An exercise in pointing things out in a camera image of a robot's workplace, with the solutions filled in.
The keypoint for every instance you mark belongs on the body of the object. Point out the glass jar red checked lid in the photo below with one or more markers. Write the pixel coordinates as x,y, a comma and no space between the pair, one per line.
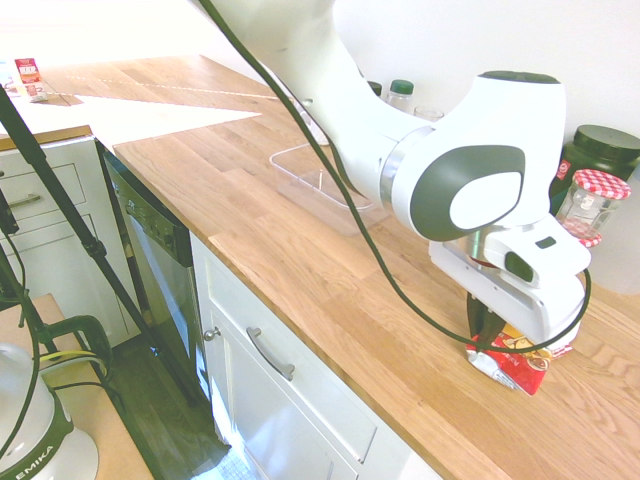
590,205
592,242

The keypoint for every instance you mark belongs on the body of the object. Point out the clear plastic rectangular container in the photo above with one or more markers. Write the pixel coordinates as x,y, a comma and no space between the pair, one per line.
310,185

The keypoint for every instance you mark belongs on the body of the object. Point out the clear drinking glass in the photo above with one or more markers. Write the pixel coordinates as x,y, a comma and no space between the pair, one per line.
429,114

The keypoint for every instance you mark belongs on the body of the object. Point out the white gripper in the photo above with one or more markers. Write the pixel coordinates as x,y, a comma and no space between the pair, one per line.
520,305

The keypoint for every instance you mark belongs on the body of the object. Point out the red chip bag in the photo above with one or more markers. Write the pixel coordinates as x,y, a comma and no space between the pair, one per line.
520,365

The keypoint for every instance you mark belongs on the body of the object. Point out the white side drawer cabinet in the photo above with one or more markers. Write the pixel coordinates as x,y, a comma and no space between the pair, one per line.
60,225

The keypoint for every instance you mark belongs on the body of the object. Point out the silver cabinet knob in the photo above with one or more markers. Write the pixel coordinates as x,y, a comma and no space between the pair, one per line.
212,333

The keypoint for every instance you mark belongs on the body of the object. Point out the clear bottle with green lid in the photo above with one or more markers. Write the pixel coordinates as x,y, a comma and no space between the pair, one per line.
400,94

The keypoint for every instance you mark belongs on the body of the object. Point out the wooden robot mounting board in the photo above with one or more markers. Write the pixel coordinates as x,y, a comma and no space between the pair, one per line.
107,440

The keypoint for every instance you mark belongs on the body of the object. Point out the spice jar with dark lid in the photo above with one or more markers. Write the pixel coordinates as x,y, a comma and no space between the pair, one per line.
375,89

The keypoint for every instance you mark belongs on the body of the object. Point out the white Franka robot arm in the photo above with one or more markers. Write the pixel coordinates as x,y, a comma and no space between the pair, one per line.
450,165

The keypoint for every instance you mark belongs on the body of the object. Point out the black tripod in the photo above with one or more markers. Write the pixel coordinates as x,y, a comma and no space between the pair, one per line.
65,210

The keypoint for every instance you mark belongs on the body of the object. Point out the small red carton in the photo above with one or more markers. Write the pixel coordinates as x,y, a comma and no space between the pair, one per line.
29,77

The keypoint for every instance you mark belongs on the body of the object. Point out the dark green clamp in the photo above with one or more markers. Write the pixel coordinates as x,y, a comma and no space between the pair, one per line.
75,332

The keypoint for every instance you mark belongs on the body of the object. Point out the black dishwasher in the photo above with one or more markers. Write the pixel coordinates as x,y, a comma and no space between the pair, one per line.
155,250

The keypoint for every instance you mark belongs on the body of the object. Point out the white cabinet drawer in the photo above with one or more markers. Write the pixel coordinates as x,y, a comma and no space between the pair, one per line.
290,380

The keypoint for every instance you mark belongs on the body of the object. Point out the dark green protein powder tub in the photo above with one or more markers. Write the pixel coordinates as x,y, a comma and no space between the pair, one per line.
595,150

